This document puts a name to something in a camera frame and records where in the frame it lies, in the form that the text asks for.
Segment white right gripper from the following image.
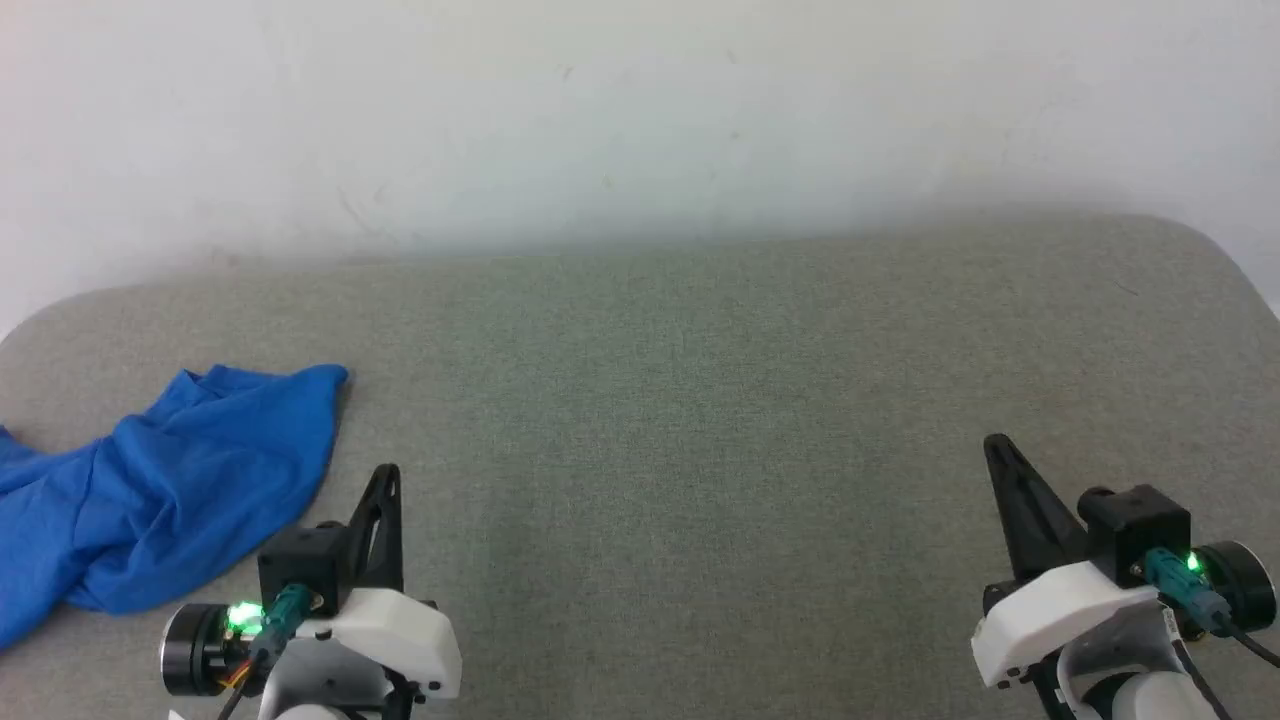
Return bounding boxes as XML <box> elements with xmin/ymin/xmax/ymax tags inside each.
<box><xmin>972</xmin><ymin>434</ymin><xmax>1166</xmax><ymax>691</ymax></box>

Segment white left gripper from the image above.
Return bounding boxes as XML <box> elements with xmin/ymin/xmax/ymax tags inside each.
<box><xmin>270</xmin><ymin>464</ymin><xmax>463</xmax><ymax>701</ymax></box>

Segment blue shorts with white trim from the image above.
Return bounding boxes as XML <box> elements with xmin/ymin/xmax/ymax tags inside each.
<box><xmin>0</xmin><ymin>363</ymin><xmax>351</xmax><ymax>651</ymax></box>

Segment grey fabric sofa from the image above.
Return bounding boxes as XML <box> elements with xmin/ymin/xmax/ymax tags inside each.
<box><xmin>0</xmin><ymin>210</ymin><xmax>1280</xmax><ymax>720</ymax></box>

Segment black cable with teal plug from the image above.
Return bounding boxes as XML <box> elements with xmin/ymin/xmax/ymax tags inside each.
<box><xmin>218</xmin><ymin>585</ymin><xmax>319</xmax><ymax>720</ymax></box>
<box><xmin>1143</xmin><ymin>547</ymin><xmax>1280</xmax><ymax>669</ymax></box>

